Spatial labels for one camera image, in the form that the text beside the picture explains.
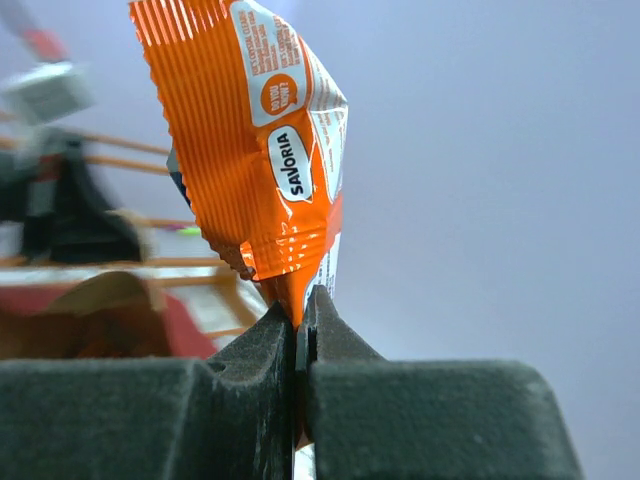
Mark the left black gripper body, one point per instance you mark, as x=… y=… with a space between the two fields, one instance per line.
x=40 y=191

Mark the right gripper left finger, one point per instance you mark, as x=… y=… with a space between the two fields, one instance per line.
x=150 y=415

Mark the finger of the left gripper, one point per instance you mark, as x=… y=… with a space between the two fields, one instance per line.
x=85 y=228

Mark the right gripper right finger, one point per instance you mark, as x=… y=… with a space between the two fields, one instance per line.
x=372 y=418

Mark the red brown paper bag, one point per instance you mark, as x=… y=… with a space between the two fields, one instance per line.
x=111 y=315

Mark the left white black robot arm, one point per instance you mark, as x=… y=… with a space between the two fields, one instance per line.
x=15 y=169

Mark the orange wooden tiered rack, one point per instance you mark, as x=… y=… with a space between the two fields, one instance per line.
x=173 y=258

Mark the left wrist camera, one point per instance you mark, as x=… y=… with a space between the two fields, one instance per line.
x=55 y=88

